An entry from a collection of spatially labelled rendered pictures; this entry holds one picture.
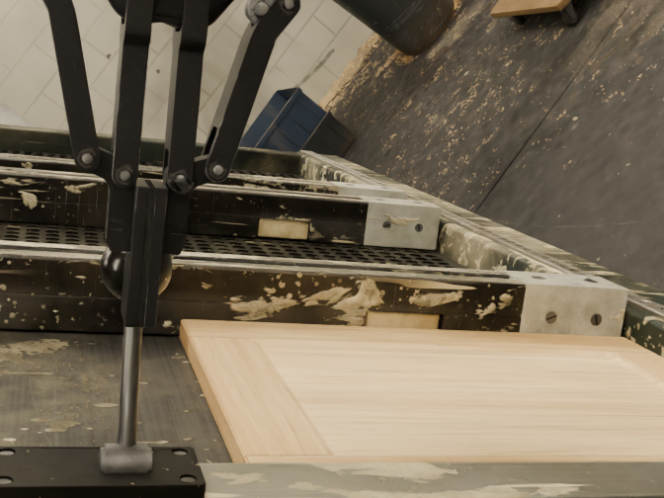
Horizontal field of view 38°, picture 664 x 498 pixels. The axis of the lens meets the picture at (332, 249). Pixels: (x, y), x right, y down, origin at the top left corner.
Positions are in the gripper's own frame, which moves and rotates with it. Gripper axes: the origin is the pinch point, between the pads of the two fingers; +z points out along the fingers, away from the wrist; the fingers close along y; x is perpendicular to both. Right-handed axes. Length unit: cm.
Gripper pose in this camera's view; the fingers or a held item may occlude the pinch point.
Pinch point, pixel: (143, 252)
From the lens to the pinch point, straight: 48.5
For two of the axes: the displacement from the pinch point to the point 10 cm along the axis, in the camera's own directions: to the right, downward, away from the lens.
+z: -1.2, 9.8, 1.8
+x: -2.8, -2.1, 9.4
